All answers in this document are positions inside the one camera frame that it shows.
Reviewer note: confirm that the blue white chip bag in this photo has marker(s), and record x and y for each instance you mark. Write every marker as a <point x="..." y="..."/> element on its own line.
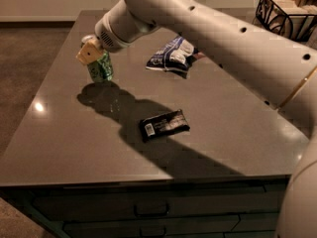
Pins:
<point x="178" y="55"/>

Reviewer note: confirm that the green soda can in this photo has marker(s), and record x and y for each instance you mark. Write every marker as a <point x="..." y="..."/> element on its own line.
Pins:
<point x="101" y="70"/>

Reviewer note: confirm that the dark cabinet drawers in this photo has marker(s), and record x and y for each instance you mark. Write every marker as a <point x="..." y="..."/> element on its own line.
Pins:
<point x="232" y="209"/>

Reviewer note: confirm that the black snack bar wrapper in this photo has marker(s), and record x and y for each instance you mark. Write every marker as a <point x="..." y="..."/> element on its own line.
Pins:
<point x="163" y="125"/>

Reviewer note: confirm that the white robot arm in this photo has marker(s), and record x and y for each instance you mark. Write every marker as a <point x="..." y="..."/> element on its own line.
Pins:
<point x="276" y="69"/>

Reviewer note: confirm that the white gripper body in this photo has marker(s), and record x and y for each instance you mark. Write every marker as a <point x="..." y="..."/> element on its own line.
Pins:
<point x="106" y="34"/>

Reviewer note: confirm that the black wire basket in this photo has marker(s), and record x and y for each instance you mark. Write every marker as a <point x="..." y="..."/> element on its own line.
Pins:
<point x="292" y="19"/>

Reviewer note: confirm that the drawer handle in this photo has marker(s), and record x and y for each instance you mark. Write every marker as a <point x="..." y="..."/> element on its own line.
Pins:
<point x="152" y="232"/>
<point x="151" y="209"/>

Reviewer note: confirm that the lower drawer handle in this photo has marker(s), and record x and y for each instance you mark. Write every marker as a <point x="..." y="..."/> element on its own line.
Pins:
<point x="152" y="232"/>

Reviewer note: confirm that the upper drawer handle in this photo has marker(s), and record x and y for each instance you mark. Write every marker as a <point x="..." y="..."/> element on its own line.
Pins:
<point x="151" y="209"/>

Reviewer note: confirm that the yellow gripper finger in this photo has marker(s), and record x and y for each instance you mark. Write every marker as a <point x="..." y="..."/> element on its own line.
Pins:
<point x="90" y="52"/>

